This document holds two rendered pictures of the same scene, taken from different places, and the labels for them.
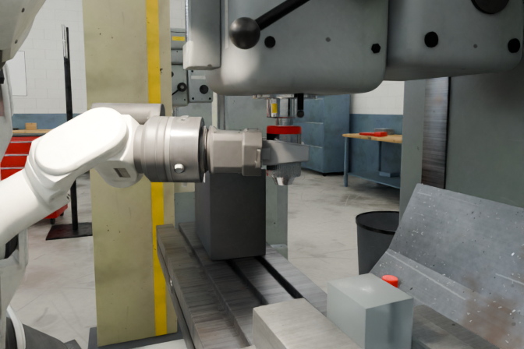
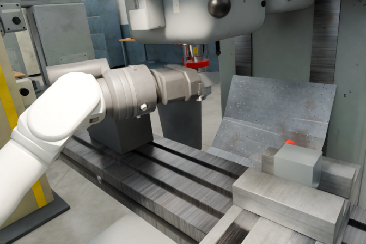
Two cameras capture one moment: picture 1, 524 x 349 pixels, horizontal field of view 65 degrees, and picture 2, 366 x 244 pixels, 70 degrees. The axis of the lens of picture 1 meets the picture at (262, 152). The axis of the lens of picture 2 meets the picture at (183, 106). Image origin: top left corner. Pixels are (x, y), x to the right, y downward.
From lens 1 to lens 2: 25 cm
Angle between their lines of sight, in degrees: 28
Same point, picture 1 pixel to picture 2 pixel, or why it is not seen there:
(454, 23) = not seen: outside the picture
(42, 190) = (46, 154)
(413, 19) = not seen: outside the picture
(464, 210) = (267, 87)
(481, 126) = (274, 38)
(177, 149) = (141, 93)
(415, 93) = not seen: hidden behind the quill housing
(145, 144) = (117, 95)
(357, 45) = (256, 2)
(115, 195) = not seen: outside the picture
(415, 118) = not seen: hidden behind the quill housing
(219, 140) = (169, 81)
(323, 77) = (242, 28)
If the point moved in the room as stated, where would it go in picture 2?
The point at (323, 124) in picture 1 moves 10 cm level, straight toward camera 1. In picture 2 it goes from (104, 34) to (104, 34)
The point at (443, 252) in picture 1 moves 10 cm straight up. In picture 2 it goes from (260, 112) to (260, 81)
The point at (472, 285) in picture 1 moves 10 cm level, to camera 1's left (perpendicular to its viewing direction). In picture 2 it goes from (281, 127) to (255, 136)
